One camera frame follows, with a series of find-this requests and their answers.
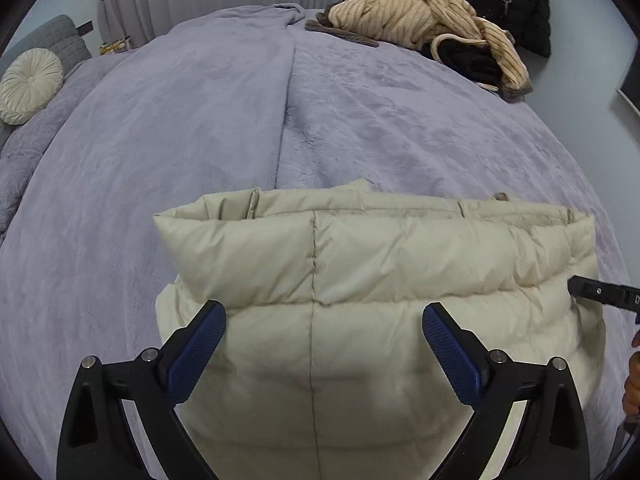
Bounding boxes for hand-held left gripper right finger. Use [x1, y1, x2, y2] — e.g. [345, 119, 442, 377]
[422, 302, 591, 480]

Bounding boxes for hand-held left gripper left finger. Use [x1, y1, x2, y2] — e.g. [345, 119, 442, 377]
[56, 300, 227, 480]

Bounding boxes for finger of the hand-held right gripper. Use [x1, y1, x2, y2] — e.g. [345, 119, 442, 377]
[567, 275, 640, 311]

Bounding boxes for cream puffer jacket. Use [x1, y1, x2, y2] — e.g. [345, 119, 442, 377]
[152, 178, 608, 480]

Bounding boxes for person's right hand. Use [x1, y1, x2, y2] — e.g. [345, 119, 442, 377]
[621, 327, 640, 421]

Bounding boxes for purple plush blanket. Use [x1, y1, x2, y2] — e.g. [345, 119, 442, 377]
[0, 4, 633, 480]

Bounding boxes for black garment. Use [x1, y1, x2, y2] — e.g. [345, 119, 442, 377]
[420, 40, 501, 92]

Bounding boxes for black hanging jacket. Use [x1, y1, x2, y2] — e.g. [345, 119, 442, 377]
[450, 0, 552, 58]

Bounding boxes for round cream pillow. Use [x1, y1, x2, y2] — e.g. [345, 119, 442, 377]
[0, 48, 65, 126]

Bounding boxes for small bedside items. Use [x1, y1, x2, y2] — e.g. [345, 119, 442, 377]
[97, 37, 132, 56]

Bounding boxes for brown cloth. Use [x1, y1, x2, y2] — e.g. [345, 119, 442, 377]
[305, 17, 381, 48]

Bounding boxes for grey quilted headboard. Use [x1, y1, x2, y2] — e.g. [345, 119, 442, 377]
[0, 15, 92, 91]

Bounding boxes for beige striped garment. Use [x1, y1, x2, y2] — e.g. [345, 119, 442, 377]
[325, 0, 533, 98]

